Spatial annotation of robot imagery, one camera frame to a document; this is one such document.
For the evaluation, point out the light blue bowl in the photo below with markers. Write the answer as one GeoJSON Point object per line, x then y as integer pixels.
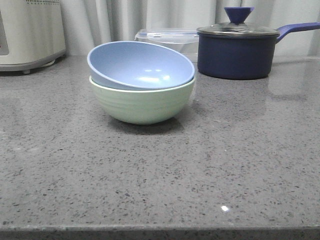
{"type": "Point", "coordinates": [138, 66]}

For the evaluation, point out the light green bowl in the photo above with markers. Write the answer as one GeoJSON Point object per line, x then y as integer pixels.
{"type": "Point", "coordinates": [143, 107]}

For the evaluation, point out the grey white curtain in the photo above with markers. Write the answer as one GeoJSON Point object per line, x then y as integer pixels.
{"type": "Point", "coordinates": [88, 23]}

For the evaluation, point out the dark blue saucepan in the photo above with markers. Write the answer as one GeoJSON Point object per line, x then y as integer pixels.
{"type": "Point", "coordinates": [242, 57]}

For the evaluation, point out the clear plastic food container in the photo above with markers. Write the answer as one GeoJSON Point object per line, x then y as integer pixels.
{"type": "Point", "coordinates": [184, 41]}

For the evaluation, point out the glass lid with blue knob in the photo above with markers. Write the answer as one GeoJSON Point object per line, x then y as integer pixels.
{"type": "Point", "coordinates": [236, 27]}

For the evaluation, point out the cream white kitchen appliance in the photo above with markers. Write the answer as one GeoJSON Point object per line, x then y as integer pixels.
{"type": "Point", "coordinates": [31, 34]}

